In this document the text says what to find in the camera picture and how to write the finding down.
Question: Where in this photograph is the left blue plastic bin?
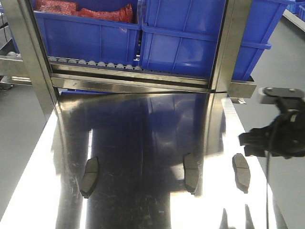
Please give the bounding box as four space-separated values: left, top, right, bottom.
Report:
31 0 141 64

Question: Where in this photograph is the right blue plastic bin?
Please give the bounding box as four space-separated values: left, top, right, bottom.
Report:
140 0 294 81

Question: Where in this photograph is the red mesh bag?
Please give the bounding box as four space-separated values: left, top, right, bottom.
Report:
34 0 133 23

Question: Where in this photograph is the grey brake pad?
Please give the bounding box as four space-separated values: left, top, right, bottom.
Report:
183 154 199 195
80 156 100 198
232 153 251 194

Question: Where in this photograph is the stainless steel rack frame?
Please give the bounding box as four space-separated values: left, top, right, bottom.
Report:
0 0 256 118

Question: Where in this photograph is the blue plastic bin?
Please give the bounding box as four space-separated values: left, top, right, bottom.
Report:
140 0 294 81
31 0 141 64

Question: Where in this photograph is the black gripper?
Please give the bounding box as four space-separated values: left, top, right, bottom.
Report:
238 87 305 159

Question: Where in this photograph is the roller conveyor track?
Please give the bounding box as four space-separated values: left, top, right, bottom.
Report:
6 52 143 72

